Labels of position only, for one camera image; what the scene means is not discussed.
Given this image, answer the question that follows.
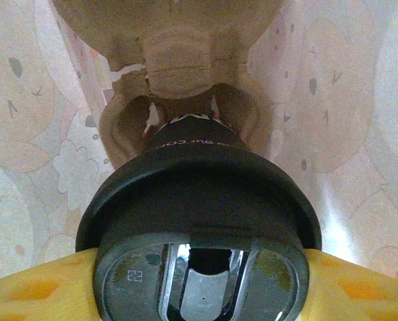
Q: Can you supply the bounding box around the black plastic cup lid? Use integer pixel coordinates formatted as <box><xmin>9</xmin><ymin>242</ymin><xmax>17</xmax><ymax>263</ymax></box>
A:
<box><xmin>75</xmin><ymin>146</ymin><xmax>322</xmax><ymax>321</ymax></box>

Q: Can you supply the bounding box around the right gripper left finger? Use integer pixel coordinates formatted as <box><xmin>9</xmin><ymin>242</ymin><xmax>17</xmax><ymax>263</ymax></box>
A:
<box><xmin>0</xmin><ymin>249</ymin><xmax>102</xmax><ymax>321</ymax></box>

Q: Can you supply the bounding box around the black paper coffee cup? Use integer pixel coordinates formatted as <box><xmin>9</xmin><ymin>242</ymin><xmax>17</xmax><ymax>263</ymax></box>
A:
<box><xmin>151</xmin><ymin>112</ymin><xmax>250</xmax><ymax>158</ymax></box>

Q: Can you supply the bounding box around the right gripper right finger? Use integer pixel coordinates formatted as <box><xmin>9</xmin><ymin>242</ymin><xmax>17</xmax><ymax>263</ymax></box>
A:
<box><xmin>300</xmin><ymin>249</ymin><xmax>398</xmax><ymax>321</ymax></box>

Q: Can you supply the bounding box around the brown pulp cup carrier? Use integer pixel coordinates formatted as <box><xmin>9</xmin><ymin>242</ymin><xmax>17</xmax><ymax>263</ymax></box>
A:
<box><xmin>53</xmin><ymin>0</ymin><xmax>283</xmax><ymax>172</ymax></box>

